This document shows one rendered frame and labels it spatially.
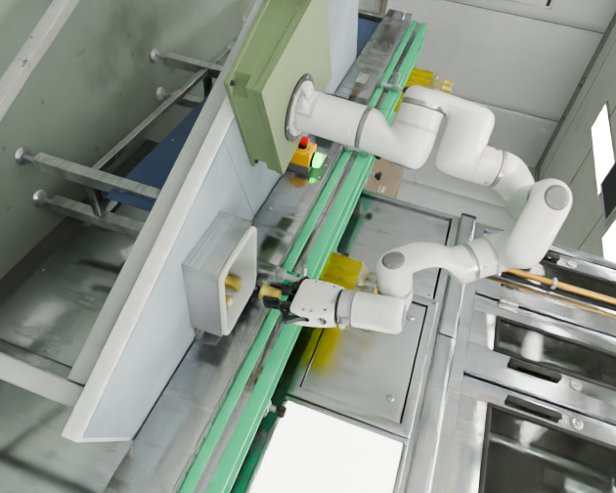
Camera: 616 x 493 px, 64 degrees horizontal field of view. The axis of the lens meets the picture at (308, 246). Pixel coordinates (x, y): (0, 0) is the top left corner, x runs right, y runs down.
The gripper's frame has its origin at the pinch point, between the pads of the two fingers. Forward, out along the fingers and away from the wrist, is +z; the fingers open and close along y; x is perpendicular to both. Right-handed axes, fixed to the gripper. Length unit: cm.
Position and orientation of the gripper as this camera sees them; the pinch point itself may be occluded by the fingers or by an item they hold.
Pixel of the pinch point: (275, 295)
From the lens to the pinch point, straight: 111.2
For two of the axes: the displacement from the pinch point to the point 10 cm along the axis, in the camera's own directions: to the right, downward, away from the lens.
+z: -9.3, -1.2, 3.4
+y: 3.3, -6.6, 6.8
